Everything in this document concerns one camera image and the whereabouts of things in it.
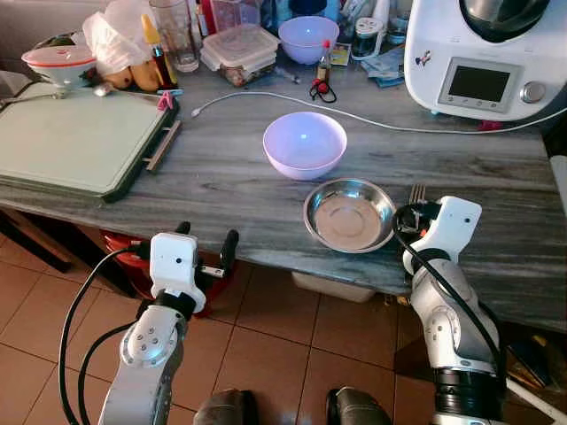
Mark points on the silver metal fork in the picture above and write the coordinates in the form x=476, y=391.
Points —
x=417, y=193

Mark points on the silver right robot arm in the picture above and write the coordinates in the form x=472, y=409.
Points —
x=452, y=319

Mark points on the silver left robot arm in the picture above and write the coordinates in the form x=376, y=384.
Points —
x=146, y=354

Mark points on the red container under table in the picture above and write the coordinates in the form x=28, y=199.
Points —
x=124, y=266

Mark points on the stainless steel bowl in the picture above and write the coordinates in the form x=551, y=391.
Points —
x=349, y=217

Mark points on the white box under table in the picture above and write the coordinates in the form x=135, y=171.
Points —
x=332, y=285

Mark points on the large lilac plastic bowl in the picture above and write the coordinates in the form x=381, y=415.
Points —
x=304, y=146

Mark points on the pink clip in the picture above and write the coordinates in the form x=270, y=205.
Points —
x=165, y=100

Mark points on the grey left robot foot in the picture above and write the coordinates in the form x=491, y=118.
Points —
x=226, y=409

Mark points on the grey robot foot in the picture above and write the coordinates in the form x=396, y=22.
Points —
x=357, y=407
x=226, y=409

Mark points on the pale green cutting board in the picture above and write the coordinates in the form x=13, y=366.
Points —
x=71, y=137

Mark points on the blue paper packet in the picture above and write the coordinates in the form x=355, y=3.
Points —
x=385, y=69

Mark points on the yellow brown fruit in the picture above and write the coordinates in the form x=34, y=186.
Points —
x=137, y=78

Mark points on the metal spoon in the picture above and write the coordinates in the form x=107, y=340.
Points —
x=104, y=89

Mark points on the yellow capped sauce bottle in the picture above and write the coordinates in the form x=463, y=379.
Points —
x=160, y=62

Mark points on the small red capped bottle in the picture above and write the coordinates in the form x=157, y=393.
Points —
x=325, y=64

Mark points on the white kitchen cooking machine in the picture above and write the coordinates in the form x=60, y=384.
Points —
x=505, y=53

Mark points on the clear lidded food container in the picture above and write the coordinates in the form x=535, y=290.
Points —
x=239, y=53

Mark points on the clear drinking glass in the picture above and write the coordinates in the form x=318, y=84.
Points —
x=177, y=35

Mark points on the crumpled clear plastic bag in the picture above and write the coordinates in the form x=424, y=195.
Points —
x=115, y=40

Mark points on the grey right robot foot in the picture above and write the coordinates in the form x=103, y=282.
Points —
x=357, y=407

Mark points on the white bowl with orange rim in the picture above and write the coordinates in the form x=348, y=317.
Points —
x=58, y=64

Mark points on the small lilac plastic bowl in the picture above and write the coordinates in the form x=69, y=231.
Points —
x=307, y=40

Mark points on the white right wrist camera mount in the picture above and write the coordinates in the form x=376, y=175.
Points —
x=454, y=223

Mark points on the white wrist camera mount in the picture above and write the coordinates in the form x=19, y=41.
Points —
x=454, y=223
x=174, y=261

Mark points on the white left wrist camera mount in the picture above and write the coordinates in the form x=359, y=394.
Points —
x=174, y=261

